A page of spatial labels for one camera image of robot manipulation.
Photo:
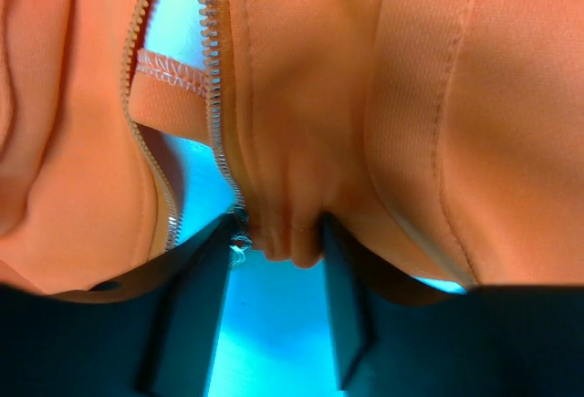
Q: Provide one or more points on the orange zip jacket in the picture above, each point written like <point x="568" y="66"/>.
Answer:
<point x="446" y="135"/>

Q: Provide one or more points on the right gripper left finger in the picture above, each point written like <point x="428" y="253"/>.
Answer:
<point x="149" y="332"/>

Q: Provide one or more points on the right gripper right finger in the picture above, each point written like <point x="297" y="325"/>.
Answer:
<point x="394" y="335"/>

